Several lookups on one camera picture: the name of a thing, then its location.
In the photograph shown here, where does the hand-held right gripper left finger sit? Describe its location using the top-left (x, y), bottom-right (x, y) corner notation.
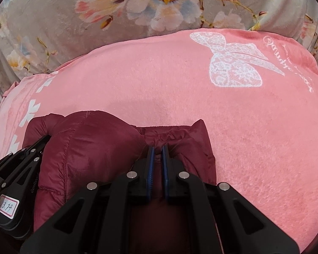
top-left (20, 145), bottom-right (156, 254)

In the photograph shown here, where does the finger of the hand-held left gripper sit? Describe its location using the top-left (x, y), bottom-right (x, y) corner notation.
top-left (0, 148), bottom-right (45, 189)
top-left (0, 134), bottom-right (52, 181)

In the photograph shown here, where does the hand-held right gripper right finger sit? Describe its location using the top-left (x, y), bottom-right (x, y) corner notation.
top-left (161, 145), bottom-right (300, 254)

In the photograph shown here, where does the maroon puffer jacket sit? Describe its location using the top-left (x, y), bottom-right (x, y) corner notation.
top-left (22, 110), bottom-right (218, 254)

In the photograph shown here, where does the pink printed blanket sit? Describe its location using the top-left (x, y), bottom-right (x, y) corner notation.
top-left (0, 28), bottom-right (318, 254)

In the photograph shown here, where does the grey floral blanket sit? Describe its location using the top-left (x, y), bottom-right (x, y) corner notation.
top-left (0, 0), bottom-right (318, 93)

